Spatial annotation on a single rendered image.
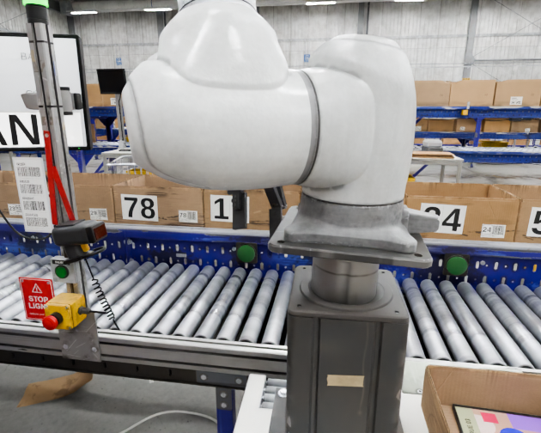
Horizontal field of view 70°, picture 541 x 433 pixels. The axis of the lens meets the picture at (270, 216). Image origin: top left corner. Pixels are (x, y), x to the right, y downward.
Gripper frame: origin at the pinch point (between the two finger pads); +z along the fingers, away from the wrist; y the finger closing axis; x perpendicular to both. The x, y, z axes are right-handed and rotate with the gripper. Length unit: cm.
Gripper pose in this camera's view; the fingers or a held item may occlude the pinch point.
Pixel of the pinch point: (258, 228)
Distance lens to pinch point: 79.8
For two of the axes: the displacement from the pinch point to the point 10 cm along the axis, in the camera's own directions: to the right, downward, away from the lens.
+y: 5.2, 1.9, 8.3
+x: -8.5, 1.4, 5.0
